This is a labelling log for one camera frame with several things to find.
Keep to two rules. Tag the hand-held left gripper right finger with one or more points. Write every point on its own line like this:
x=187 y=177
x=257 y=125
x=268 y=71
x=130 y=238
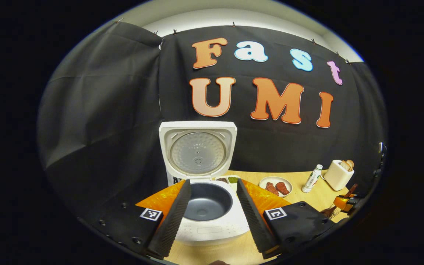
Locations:
x=254 y=221

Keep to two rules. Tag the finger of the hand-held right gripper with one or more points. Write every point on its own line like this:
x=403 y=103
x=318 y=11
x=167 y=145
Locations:
x=341 y=203

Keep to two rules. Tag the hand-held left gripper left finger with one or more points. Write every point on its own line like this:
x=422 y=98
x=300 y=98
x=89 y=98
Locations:
x=171 y=221

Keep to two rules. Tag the brown wooden spoon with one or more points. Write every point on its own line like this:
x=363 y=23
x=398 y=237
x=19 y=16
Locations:
x=352 y=190

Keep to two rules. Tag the white rice cooker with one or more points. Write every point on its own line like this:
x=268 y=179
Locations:
x=197 y=151

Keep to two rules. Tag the white toaster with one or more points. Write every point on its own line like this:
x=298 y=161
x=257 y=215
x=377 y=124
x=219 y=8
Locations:
x=336 y=178

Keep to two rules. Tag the red meat slice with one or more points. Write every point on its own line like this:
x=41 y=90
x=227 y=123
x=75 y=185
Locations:
x=282 y=188
x=272 y=188

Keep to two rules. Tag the white drink bottle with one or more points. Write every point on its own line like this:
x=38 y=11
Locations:
x=312 y=179

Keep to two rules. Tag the toast bread slice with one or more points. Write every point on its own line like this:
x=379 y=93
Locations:
x=350 y=163
x=345 y=165

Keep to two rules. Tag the white divided condiment dish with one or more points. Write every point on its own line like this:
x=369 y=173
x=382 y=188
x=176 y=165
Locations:
x=230 y=179

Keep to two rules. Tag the white round plate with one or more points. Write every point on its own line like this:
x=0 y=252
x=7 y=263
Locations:
x=287 y=182

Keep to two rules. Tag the black backdrop cloth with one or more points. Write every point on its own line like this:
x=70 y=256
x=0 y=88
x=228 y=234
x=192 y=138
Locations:
x=105 y=110

